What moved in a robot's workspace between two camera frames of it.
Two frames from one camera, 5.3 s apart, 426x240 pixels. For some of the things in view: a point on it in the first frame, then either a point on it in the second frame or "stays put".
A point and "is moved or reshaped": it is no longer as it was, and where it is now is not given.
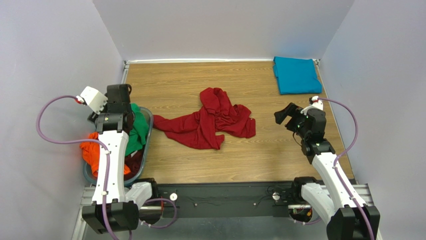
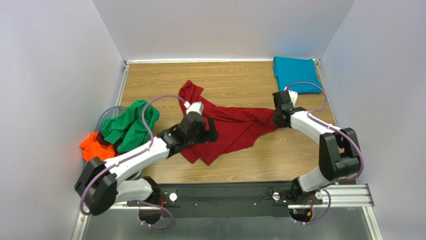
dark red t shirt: [201, 129] is moved or reshaped
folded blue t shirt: [296, 75] stays put
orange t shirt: [91, 151] stays put
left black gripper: [93, 116] → [206, 132]
